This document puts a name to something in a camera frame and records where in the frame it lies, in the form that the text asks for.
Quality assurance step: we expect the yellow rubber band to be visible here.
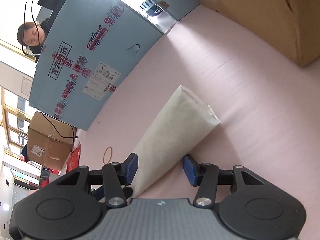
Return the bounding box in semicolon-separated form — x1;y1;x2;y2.
103;146;113;164

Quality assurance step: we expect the white fabric shopping bag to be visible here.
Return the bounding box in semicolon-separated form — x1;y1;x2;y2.
131;86;220;197

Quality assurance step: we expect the red paper-cut decoration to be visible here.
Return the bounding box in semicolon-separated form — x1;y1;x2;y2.
39;142;81;188

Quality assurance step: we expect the brown cardboard box left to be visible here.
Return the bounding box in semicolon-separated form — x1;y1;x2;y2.
27;112;76;170

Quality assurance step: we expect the brown cardboard box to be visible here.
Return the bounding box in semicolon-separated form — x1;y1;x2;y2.
198;0;320;66
27;112;76;170

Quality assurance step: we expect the large blue cardboard box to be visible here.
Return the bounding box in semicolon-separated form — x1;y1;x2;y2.
29;0;162;130

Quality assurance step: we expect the brown cardboard box right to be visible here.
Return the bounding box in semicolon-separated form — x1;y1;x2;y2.
198;0;320;66

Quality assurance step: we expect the black cable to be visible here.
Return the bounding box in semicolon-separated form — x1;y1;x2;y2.
22;0;78;140

